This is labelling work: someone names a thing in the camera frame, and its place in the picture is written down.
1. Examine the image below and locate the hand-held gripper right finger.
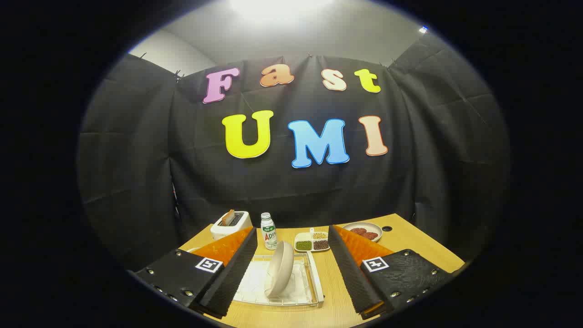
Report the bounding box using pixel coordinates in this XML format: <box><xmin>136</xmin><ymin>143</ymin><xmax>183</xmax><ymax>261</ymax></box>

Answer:
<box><xmin>327</xmin><ymin>224</ymin><xmax>456</xmax><ymax>320</ymax></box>

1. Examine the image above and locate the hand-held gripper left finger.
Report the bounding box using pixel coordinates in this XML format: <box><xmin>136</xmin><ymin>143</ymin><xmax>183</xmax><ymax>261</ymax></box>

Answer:
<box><xmin>129</xmin><ymin>226</ymin><xmax>258</xmax><ymax>319</ymax></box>

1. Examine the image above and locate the white wire dish rack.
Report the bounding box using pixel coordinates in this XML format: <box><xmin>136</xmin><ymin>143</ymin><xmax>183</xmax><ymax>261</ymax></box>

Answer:
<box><xmin>187</xmin><ymin>247</ymin><xmax>325</xmax><ymax>308</ymax></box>

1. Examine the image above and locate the large beige plate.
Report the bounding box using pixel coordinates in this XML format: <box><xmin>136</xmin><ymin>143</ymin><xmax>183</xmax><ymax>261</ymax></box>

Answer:
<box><xmin>264</xmin><ymin>241</ymin><xmax>295</xmax><ymax>299</ymax></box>

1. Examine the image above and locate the small beige meat plate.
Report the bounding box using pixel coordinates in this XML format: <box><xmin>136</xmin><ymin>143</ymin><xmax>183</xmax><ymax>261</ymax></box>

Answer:
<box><xmin>342</xmin><ymin>222</ymin><xmax>383</xmax><ymax>242</ymax></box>

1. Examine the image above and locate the white divided dish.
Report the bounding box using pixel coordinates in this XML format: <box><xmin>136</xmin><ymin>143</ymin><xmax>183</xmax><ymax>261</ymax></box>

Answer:
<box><xmin>294</xmin><ymin>228</ymin><xmax>330</xmax><ymax>253</ymax></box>

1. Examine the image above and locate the white toaster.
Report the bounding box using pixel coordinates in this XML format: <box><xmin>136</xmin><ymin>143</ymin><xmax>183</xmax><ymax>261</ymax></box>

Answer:
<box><xmin>210</xmin><ymin>210</ymin><xmax>252</xmax><ymax>241</ymax></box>

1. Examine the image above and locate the white bottle with green label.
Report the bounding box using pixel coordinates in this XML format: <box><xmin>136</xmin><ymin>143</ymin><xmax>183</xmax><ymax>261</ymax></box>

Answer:
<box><xmin>261</xmin><ymin>212</ymin><xmax>278</xmax><ymax>250</ymax></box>

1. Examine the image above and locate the black backdrop cloth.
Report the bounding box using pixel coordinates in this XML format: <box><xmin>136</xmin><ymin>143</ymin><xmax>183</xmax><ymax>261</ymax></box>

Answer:
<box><xmin>77</xmin><ymin>34</ymin><xmax>513</xmax><ymax>274</ymax></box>

